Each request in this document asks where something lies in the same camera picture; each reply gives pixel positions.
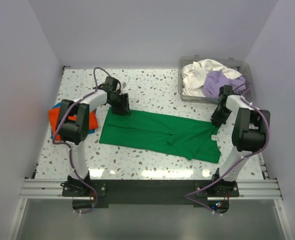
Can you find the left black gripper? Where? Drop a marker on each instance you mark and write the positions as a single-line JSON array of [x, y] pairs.
[[122, 105]]

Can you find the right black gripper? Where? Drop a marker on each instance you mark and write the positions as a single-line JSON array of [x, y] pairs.
[[218, 115]]

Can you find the green t shirt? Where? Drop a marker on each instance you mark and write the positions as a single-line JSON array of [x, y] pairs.
[[161, 133]]

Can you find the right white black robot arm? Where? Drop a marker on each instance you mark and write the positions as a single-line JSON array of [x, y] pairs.
[[250, 134]]

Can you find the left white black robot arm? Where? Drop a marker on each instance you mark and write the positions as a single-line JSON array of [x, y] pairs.
[[73, 123]]

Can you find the lavender crumpled t shirt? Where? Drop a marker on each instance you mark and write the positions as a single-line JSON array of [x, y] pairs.
[[216, 79]]

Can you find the clear plastic bin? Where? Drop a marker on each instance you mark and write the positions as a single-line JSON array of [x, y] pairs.
[[238, 65]]

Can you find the white crumpled t shirt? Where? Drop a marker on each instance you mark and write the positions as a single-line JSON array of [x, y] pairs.
[[194, 75]]

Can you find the folded blue t shirt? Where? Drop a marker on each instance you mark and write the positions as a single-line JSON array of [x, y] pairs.
[[55, 106]]

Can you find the folded orange t shirt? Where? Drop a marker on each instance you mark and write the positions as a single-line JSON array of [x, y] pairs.
[[93, 120]]

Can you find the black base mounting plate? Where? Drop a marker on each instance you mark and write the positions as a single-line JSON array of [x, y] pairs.
[[100, 193]]

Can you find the aluminium frame rail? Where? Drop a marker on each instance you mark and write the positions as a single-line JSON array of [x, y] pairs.
[[267, 189]]

